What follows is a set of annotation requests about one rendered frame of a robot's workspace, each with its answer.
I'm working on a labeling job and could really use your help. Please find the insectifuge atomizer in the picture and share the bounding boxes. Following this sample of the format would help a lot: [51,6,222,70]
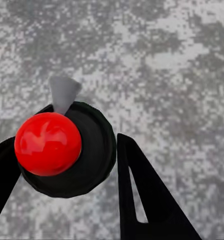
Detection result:
[14,76,117,199]

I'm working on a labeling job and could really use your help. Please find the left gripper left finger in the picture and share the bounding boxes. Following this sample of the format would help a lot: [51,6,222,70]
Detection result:
[0,136,21,213]

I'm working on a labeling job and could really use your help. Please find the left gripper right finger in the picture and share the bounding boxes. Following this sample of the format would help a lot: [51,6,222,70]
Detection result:
[117,133,201,240]

